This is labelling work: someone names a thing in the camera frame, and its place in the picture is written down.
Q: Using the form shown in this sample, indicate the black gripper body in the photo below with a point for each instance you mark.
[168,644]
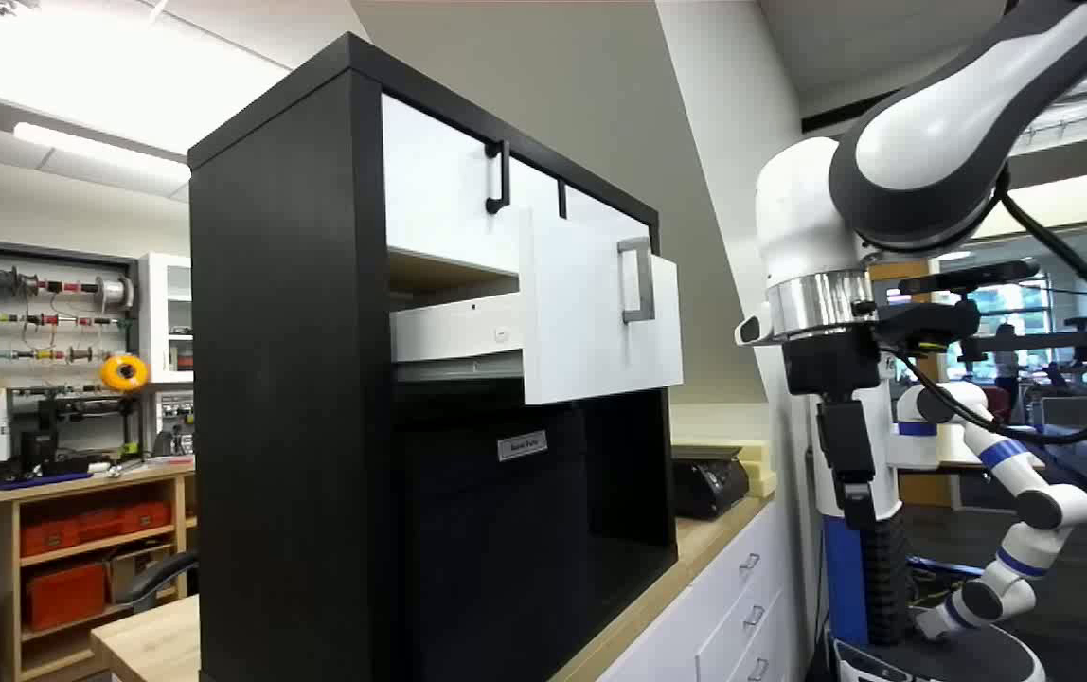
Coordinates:
[834,364]

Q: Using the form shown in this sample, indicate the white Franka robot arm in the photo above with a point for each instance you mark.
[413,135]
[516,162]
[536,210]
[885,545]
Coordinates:
[944,128]

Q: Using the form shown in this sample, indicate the yellow foam block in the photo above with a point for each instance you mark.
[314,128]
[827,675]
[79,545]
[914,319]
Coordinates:
[763,470]

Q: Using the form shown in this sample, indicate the black desktop device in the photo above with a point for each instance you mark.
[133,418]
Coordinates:
[705,482]

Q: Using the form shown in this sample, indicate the white and blue humanoid robot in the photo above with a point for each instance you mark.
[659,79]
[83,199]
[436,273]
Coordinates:
[1020,506]

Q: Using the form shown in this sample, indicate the white counter with wooden top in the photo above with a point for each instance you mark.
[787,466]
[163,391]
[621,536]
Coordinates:
[715,594]

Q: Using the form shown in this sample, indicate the white bin label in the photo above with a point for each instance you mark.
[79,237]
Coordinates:
[520,446]

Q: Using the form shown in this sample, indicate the black fabric storage bin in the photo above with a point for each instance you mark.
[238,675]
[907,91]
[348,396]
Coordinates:
[477,555]

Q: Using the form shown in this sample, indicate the black and white cabinet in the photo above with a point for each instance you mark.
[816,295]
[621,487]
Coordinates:
[288,382]

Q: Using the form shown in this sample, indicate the yellow tape spool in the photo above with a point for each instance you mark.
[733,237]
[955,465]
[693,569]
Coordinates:
[127,374]

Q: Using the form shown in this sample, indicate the grey storage box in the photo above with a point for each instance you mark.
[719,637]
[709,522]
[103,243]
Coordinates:
[137,569]

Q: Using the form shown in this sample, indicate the long red storage box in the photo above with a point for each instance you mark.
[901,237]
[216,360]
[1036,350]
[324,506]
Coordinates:
[89,523]

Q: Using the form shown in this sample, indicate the black bench tools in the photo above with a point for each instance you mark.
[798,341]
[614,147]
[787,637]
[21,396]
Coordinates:
[55,437]

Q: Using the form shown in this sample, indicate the grey tool pegboard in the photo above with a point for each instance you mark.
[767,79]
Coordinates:
[50,303]

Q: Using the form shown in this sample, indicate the small red storage box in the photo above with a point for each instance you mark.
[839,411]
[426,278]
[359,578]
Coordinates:
[65,596]

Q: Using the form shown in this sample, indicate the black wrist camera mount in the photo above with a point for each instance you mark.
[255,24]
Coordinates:
[934,325]

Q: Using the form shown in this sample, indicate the white wall cabinet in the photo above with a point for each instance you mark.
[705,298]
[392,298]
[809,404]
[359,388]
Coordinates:
[168,316]

